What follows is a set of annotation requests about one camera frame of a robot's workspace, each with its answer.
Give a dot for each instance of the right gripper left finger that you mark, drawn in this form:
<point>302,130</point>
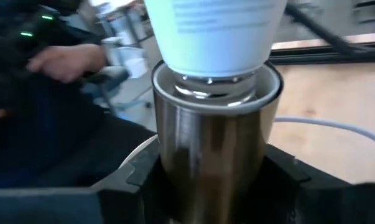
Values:
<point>50,207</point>

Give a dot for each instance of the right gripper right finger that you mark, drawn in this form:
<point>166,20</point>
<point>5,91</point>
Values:
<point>314,205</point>

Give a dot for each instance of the metal lamp socket with base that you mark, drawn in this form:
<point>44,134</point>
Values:
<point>212,149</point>

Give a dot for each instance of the white lightbulb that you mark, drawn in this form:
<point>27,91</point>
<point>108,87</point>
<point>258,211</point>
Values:
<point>215,37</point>

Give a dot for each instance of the person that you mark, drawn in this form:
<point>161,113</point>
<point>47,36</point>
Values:
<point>50,140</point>

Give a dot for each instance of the person's hand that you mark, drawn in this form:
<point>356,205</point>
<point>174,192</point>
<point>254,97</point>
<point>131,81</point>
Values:
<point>66,62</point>

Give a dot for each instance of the black device with green lights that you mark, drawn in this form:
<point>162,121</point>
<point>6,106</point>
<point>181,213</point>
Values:
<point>13,46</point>

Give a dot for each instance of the beige wooden desk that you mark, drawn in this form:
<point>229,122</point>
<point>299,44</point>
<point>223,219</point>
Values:
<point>370,39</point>

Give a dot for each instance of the black metal frame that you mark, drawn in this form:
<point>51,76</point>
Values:
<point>330,57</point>

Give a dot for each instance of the white metal furniture frame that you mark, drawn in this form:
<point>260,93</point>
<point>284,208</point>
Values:
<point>125,53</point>

